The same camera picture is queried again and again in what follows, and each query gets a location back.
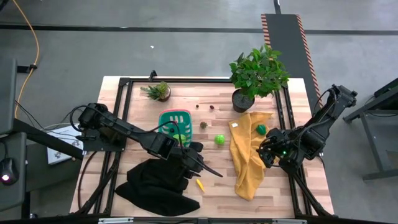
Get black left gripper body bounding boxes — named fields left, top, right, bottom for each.
left=176, top=150, right=206, bottom=175

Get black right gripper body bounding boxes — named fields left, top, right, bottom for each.
left=268, top=127, right=297, bottom=168

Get yellow cloth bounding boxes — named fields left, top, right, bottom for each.
left=228, top=111, right=280, bottom=202

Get black cloth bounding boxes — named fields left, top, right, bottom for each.
left=114, top=157, right=201, bottom=218

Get teal plastic basket orange rim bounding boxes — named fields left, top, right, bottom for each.
left=157, top=108, right=193, bottom=149

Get large potted leafy plant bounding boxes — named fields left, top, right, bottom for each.
left=229, top=43, right=290, bottom=113

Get small potted succulent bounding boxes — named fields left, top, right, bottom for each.
left=139, top=81, right=172, bottom=103

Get black side table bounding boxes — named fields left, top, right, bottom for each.
left=341, top=77, right=398, bottom=181

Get black mat striped edges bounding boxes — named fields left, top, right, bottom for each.
left=260, top=13, right=324, bottom=108

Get white printed booklet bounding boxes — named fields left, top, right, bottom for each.
left=46, top=123, right=85, bottom=166

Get black desk beam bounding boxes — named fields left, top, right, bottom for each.
left=12, top=118, right=85, bottom=161

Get black floor strip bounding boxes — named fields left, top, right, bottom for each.
left=0, top=23, right=398, bottom=35

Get grey desk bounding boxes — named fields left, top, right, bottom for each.
left=0, top=132, right=29, bottom=212

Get black computer mouse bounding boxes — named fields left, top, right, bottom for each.
left=0, top=157, right=19, bottom=187

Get dark grey side panel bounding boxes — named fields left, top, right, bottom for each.
left=0, top=57, right=18, bottom=136

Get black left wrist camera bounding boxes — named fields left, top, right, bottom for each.
left=190, top=141, right=205, bottom=154

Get black aluminium table frame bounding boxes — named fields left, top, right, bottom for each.
left=74, top=70, right=332, bottom=218

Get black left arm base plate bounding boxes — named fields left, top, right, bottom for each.
left=81, top=124, right=128, bottom=152

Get dark brown cable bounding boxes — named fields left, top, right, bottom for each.
left=77, top=151, right=98, bottom=210

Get black floor cable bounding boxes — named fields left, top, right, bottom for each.
left=14, top=100, right=47, bottom=130

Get black floor bracket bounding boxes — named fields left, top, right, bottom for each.
left=17, top=63, right=38, bottom=74

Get yellow cable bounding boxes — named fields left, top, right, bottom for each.
left=11, top=0, right=40, bottom=119

